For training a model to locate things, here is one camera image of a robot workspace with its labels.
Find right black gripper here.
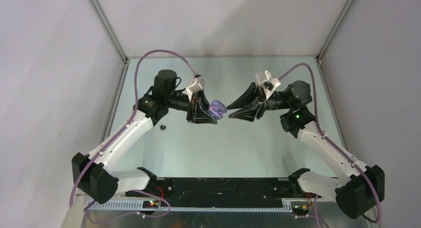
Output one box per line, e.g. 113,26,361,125
226,82,292,122

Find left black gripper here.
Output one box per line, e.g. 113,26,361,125
166,89,218,125

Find purple earbud charging case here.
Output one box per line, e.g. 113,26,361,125
209,100,227,120

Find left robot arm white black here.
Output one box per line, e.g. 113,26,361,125
71,70,217,204

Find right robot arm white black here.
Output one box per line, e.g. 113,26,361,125
227,80,385,219

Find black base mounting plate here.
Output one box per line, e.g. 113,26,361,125
144,177,315,209

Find left controller board with leds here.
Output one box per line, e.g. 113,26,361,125
142,200,160,210

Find controller board with leds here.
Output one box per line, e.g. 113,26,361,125
142,200,160,210
292,205,311,216

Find right controller board with leds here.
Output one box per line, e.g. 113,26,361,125
292,205,311,216

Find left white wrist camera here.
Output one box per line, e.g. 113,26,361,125
186,75,206,101

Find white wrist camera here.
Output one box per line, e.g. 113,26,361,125
186,75,206,101
255,71,281,99

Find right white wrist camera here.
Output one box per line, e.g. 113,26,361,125
255,71,281,99

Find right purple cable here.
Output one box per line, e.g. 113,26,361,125
278,62,384,228

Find purple cable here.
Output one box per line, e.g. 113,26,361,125
278,62,384,228
69,50,200,218

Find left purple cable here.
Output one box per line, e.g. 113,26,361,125
69,50,200,218

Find grey slotted cable duct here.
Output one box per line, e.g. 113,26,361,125
89,200,292,212

